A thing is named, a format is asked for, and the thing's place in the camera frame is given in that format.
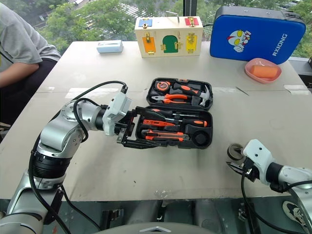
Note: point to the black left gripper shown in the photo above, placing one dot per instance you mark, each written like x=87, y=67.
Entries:
x=125, y=131

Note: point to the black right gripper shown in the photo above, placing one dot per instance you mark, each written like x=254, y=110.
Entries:
x=249, y=171

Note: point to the black electrical tape roll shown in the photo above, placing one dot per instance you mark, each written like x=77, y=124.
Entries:
x=231, y=154

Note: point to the orange voltage tester pen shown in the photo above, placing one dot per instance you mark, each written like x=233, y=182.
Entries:
x=158, y=122

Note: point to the large orange black screwdriver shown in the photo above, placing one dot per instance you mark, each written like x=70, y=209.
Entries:
x=162, y=112

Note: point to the orange black utility knife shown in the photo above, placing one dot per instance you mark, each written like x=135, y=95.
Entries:
x=165, y=135

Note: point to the black tool case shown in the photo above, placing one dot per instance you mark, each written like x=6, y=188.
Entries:
x=195, y=145

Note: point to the small orange black screwdriver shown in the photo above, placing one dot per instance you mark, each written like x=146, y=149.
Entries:
x=198, y=123

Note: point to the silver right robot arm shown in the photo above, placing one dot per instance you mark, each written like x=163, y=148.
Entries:
x=292, y=173

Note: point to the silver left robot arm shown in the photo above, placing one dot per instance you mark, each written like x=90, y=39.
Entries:
x=58, y=136

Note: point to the person's bare forearm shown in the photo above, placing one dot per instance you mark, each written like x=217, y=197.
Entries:
x=17, y=73

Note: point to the wooden lock box coloured doors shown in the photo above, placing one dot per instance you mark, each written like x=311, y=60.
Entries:
x=161, y=30

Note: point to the orange black tape measure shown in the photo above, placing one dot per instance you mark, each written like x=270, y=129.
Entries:
x=162, y=85

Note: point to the white dark sneaker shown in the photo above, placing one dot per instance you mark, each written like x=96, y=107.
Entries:
x=293, y=213

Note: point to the light blue tissue box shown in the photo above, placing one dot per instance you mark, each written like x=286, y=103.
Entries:
x=109, y=46

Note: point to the pink plastic dish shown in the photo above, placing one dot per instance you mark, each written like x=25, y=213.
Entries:
x=249, y=72

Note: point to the orange sponge block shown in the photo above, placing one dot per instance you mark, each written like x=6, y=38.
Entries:
x=265, y=71

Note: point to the blue RXIONG cartoon case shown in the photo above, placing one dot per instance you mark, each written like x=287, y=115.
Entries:
x=260, y=24

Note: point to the seated person in gray shirt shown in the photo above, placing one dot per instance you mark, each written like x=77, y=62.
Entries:
x=17, y=41

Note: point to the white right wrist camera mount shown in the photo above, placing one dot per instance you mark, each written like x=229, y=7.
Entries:
x=258, y=151

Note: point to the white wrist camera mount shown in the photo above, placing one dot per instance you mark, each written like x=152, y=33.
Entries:
x=258, y=151
x=115, y=109

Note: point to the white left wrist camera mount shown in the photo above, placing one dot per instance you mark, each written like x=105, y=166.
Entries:
x=115, y=109

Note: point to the black table bracket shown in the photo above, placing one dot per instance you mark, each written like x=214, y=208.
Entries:
x=112, y=218

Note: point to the black window frame post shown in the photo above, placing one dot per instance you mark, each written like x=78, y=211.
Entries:
x=190, y=7

